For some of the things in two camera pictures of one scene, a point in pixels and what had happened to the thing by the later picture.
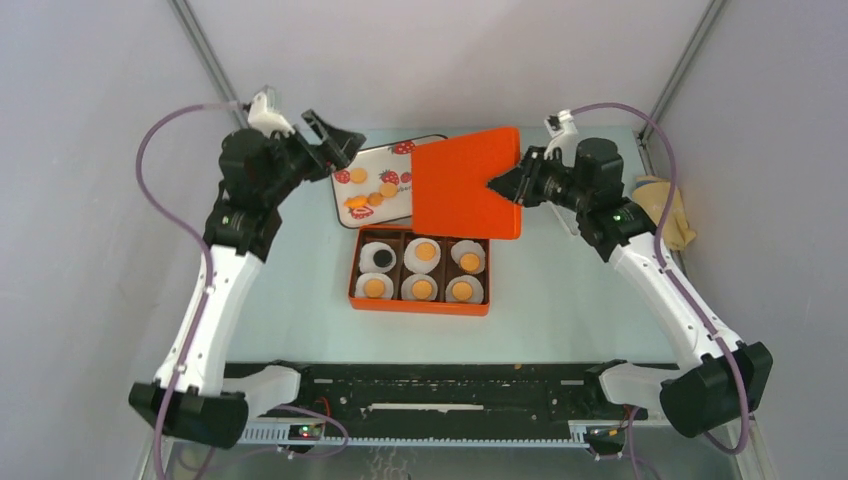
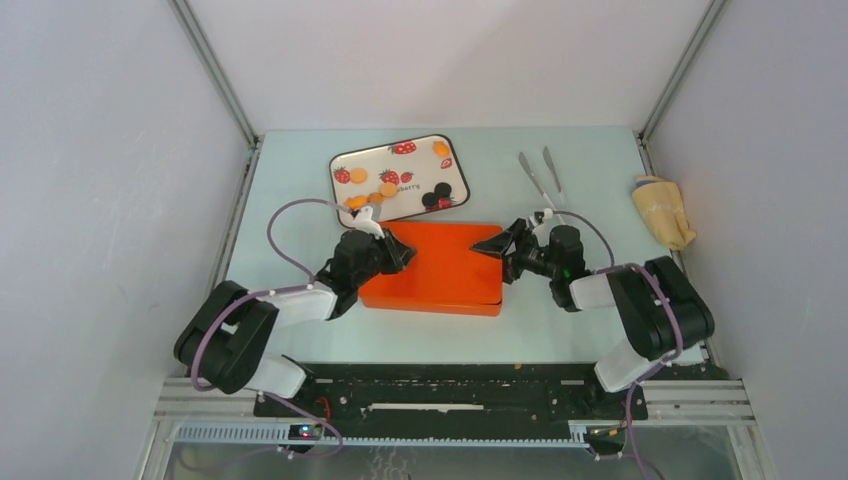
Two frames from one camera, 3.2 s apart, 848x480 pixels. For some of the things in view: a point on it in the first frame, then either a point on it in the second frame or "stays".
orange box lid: x=450 y=191 → x=446 y=275
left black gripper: x=340 y=147 → x=397 y=253
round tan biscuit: x=388 y=189 stays
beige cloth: x=651 y=192 stays
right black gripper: x=517 y=184 → x=499 y=245
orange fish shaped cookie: x=356 y=201 stays
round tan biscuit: x=375 y=199 stays
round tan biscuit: x=358 y=175 stays
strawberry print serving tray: x=377 y=185 stays
